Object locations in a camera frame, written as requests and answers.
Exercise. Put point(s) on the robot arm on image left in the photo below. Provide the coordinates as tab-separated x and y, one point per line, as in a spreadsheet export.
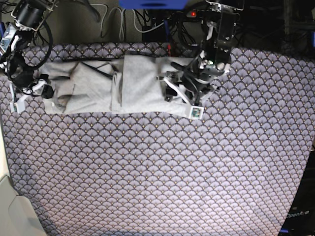
29	16

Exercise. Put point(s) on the grey plastic bin corner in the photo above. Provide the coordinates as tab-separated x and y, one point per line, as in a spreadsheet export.
17	216

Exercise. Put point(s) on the blue clamp at left edge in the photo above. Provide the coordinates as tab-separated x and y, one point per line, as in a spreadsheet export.
2	29

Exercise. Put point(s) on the black power strip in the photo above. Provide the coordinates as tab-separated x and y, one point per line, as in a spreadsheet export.
197	13

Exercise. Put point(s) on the blue box overhead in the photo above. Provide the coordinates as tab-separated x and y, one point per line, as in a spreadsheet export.
153	4

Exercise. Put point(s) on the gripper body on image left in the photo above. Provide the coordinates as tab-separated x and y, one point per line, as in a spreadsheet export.
21	74

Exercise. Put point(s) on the black power adapter box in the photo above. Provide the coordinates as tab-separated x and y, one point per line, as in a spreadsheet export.
157	35

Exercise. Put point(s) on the black OpenArm base plate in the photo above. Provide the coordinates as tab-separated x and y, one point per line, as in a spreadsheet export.
300	220

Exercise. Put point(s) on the fan-patterned purple table cloth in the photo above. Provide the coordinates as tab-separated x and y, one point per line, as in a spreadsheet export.
236	172

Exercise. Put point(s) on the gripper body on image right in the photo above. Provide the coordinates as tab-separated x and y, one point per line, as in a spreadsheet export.
196	79

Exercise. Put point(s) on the blue clamp at top centre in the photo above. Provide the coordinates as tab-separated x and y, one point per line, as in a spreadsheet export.
166	25

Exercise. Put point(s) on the red and black clamp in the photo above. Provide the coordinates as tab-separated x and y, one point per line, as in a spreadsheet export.
171	50

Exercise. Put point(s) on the light grey T-shirt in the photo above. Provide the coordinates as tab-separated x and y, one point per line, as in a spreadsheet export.
121	86

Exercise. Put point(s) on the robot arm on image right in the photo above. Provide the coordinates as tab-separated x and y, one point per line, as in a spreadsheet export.
219	28

